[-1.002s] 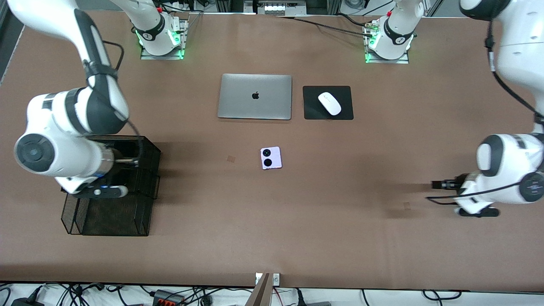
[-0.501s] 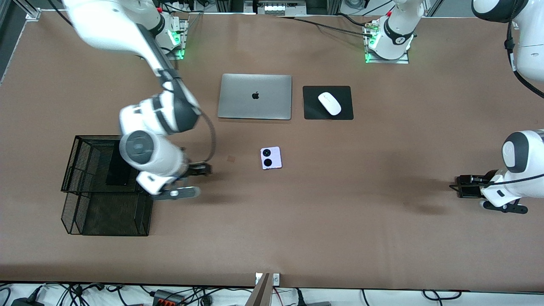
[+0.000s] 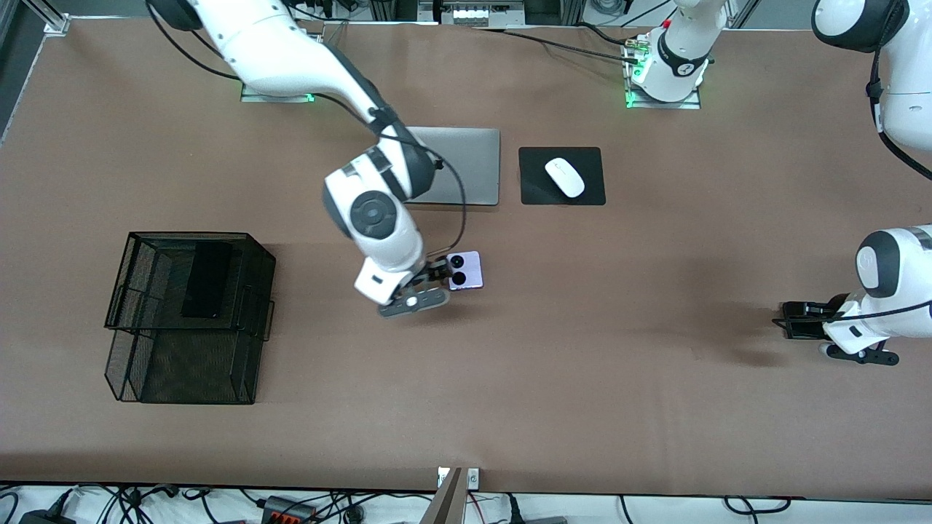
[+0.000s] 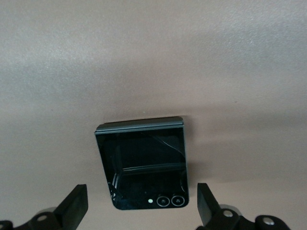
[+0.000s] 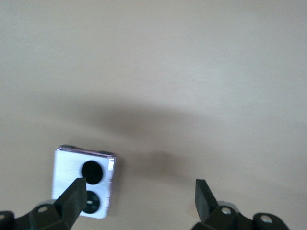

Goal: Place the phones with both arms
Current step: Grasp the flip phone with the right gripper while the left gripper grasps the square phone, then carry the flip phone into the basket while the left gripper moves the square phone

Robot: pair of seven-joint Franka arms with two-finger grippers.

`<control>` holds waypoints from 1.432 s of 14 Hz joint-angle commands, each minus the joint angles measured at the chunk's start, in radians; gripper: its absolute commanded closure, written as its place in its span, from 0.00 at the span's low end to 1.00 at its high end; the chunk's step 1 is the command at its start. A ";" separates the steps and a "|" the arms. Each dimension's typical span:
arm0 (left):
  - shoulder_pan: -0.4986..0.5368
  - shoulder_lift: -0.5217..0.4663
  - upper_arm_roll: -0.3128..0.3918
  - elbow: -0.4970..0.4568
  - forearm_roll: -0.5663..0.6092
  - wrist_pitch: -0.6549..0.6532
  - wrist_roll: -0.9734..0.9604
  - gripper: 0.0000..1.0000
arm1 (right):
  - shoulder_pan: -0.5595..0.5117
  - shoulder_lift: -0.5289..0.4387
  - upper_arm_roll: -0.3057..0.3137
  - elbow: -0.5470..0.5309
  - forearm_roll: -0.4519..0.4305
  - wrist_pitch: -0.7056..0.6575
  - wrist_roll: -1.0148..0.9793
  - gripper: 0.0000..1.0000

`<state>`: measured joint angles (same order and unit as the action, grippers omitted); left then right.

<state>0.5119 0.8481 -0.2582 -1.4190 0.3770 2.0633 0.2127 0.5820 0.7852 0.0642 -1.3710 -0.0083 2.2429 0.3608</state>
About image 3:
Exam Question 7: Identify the purple flip phone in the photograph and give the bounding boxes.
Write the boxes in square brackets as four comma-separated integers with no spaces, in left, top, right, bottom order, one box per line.
[446,250,484,292]

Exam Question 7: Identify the long black smartphone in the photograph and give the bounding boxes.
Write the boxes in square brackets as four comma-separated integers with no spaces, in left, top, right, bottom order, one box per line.
[181,242,234,319]

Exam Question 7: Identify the silver closed laptop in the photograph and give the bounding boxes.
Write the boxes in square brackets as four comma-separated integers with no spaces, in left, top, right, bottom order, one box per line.
[404,127,502,207]

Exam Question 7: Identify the black mouse pad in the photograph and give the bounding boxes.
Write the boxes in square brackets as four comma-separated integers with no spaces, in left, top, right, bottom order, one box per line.
[518,146,607,206]

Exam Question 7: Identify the white computer mouse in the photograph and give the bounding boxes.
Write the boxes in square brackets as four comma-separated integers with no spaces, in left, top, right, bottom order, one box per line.
[545,157,586,199]

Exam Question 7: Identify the white connector box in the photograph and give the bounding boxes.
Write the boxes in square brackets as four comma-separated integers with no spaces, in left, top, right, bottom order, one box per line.
[419,0,526,27]

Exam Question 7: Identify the black orange power strip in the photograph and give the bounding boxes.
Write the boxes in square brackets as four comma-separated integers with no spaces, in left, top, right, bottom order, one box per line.
[261,495,318,524]

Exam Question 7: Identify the black mesh two-tier tray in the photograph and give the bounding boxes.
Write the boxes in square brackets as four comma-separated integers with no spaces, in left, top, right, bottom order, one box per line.
[104,231,277,405]

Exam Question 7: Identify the black looped floor cable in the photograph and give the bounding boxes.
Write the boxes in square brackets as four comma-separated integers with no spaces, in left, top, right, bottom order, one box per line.
[723,496,792,515]

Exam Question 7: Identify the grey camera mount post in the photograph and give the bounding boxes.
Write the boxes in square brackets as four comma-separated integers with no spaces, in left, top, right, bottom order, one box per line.
[421,467,468,524]

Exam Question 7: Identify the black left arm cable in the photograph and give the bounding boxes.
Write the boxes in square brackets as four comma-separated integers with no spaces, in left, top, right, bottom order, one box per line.
[836,40,932,322]

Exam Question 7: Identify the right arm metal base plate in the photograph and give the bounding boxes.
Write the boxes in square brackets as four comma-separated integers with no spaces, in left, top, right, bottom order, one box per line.
[240,82,315,103]

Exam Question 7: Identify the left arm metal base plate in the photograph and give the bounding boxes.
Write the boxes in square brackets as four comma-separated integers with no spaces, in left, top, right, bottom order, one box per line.
[624,35,702,111]

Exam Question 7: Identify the long black table cable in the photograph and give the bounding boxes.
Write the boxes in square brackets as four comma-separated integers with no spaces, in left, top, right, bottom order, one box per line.
[472,26,641,65]

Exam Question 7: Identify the short black table cable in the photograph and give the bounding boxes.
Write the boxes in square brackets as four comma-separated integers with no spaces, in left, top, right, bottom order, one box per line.
[574,20,636,47]

